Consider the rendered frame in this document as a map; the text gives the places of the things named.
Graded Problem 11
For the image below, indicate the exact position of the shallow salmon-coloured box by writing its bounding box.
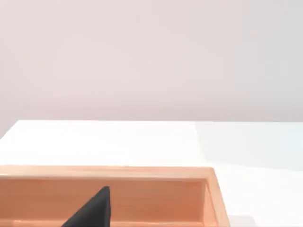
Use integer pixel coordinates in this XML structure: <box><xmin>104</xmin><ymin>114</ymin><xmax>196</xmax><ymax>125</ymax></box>
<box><xmin>0</xmin><ymin>165</ymin><xmax>231</xmax><ymax>227</ymax></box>

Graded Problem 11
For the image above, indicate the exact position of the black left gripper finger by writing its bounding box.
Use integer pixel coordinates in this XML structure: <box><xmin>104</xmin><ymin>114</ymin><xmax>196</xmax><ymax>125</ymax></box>
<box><xmin>61</xmin><ymin>186</ymin><xmax>112</xmax><ymax>227</ymax></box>

